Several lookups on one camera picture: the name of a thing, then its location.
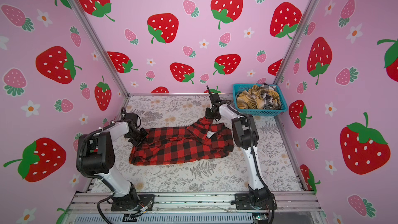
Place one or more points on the teal plastic basket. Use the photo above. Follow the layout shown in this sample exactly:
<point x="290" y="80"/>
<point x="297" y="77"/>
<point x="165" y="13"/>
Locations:
<point x="237" y="88"/>

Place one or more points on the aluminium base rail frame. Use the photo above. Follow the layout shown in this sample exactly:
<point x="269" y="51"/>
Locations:
<point x="293" y="207"/>

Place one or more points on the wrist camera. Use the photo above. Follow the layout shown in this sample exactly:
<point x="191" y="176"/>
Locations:
<point x="133" y="118"/>
<point x="215" y="99"/>

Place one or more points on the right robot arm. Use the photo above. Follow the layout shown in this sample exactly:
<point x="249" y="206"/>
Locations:
<point x="246" y="138"/>

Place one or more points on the red black plaid shirt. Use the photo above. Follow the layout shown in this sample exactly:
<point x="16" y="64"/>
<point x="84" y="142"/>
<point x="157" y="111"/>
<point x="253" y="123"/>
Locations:
<point x="174" y="145"/>

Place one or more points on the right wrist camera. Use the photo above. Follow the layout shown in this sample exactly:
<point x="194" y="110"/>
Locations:
<point x="215" y="99"/>

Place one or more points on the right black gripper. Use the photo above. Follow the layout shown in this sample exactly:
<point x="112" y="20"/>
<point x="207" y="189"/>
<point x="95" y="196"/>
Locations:
<point x="208" y="114"/>

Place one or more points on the yellow plaid shirt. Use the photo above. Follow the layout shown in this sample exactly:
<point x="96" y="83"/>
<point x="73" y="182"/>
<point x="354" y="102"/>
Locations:
<point x="264" y="97"/>

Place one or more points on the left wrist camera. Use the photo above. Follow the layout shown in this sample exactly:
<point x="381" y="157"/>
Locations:
<point x="133" y="118"/>

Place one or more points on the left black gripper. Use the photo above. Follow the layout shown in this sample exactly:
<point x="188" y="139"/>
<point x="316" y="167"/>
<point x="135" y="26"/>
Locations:
<point x="145" y="133"/>

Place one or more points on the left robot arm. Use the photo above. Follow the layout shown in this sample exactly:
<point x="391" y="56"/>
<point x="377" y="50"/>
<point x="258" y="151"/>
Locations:
<point x="96" y="159"/>

